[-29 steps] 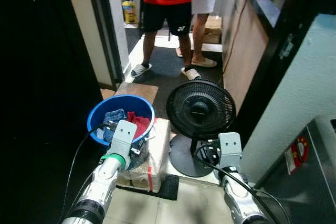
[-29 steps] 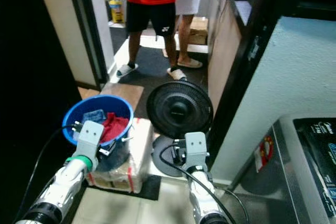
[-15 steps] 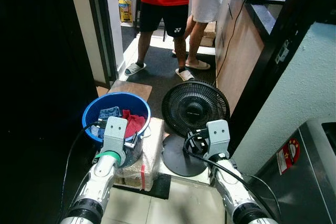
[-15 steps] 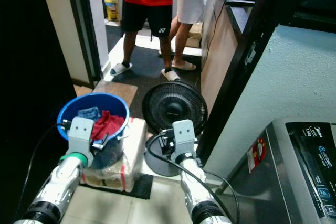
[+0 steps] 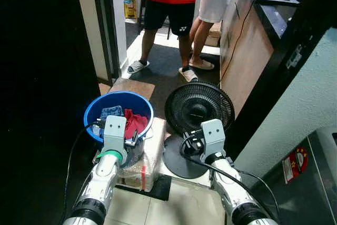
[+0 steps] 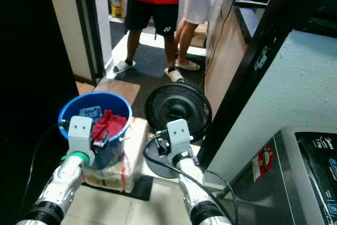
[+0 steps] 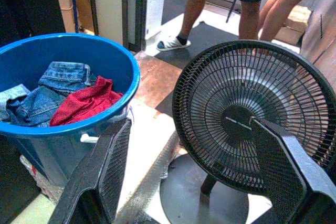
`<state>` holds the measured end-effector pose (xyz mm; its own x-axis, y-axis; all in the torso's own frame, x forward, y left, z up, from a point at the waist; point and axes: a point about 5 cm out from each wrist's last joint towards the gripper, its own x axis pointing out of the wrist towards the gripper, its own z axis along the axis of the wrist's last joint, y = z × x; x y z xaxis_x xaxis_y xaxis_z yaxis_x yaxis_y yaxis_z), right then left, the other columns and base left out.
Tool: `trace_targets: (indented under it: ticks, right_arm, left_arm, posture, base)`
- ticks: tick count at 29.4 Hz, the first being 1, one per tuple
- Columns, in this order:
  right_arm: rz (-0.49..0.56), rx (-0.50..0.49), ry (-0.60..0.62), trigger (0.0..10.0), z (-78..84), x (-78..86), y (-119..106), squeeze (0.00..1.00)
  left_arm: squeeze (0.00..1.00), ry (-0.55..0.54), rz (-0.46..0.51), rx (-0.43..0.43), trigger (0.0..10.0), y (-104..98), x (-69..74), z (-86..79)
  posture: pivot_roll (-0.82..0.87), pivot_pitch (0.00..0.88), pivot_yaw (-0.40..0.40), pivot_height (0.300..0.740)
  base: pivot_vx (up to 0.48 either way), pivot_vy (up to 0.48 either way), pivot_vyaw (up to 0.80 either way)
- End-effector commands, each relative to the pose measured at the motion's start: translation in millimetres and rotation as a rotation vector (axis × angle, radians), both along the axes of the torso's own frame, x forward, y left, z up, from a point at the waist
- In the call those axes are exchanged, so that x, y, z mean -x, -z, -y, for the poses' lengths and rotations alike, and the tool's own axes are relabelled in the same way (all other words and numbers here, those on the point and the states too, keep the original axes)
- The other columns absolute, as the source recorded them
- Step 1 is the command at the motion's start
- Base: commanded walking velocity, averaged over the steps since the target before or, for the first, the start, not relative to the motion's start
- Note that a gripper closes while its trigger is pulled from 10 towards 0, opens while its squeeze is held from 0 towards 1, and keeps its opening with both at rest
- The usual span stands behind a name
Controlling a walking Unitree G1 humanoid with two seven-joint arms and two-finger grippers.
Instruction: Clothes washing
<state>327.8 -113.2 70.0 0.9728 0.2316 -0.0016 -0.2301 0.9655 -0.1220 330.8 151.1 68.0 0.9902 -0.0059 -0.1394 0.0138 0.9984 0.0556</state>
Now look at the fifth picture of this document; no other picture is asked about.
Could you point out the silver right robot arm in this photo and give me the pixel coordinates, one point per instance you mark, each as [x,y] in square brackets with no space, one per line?
[231,188]

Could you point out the bubble-wrapped box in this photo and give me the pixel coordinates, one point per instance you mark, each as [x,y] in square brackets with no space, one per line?
[152,156]

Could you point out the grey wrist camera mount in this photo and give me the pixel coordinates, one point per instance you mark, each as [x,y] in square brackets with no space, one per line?
[214,136]
[115,134]

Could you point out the blue denim jeans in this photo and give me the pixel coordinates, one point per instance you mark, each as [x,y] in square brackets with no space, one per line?
[110,113]

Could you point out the black and white door jamb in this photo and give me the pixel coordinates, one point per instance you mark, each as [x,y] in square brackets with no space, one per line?
[108,25]

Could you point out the yellow bottle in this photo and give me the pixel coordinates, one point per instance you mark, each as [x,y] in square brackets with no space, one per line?
[130,6]

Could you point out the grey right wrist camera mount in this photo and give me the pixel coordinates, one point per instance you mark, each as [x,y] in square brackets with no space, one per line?
[214,136]

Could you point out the wood cabinet with black counter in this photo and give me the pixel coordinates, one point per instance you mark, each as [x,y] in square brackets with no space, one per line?
[247,56]

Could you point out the brown wooden board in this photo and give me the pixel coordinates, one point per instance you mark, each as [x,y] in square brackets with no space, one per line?
[131,88]

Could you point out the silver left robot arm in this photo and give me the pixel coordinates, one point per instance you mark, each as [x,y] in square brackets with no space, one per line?
[100,183]

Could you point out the blue plastic bucket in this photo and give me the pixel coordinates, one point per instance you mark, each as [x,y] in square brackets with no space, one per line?
[116,98]

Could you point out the black floor fan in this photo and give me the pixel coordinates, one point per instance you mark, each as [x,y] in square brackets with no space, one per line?
[200,106]

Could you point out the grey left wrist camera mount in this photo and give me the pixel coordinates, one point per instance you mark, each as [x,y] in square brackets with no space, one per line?
[115,134]

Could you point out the red garment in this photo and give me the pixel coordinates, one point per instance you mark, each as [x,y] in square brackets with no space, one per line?
[137,122]

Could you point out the grey washing machine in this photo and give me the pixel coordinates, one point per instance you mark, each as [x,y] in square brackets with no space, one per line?
[300,204]

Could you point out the brown cardboard box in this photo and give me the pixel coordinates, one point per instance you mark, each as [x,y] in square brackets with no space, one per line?
[214,34]

